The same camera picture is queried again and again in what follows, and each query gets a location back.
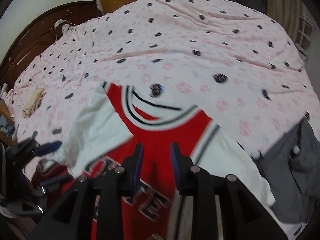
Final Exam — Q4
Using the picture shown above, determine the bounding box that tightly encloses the right brown curtain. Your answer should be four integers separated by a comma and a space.
267, 0, 303, 42

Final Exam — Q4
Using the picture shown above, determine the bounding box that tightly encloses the dark wooden headboard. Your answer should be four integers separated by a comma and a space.
1, 1, 103, 88

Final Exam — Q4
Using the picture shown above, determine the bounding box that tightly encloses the red and white jersey shirt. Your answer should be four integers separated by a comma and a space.
41, 83, 275, 239

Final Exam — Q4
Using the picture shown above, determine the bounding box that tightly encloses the grey purple jacket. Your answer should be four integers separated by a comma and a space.
251, 118, 319, 223

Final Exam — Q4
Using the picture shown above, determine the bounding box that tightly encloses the person's right hand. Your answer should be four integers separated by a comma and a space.
148, 233, 163, 240

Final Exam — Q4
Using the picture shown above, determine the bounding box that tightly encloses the pink cat-print bed quilt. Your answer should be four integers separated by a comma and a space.
12, 0, 320, 238

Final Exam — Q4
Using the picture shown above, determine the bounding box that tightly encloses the white wire shelf rack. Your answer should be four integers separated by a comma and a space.
296, 15, 315, 62

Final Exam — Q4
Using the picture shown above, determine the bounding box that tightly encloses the beige small cloth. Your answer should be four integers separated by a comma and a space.
22, 88, 46, 118

